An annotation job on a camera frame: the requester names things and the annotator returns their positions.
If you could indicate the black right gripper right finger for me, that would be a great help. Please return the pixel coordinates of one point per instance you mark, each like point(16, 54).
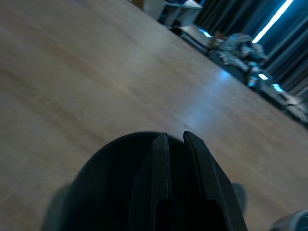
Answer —
point(211, 183)

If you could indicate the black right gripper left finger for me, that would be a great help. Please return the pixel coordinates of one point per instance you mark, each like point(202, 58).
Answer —
point(154, 183)

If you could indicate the black bowl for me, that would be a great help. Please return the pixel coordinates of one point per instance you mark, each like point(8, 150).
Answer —
point(103, 187)

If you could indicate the pile of clutter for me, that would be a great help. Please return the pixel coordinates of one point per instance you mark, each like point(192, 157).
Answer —
point(243, 50)

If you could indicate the white shelf unit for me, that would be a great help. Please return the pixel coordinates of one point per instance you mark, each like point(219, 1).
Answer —
point(175, 10)

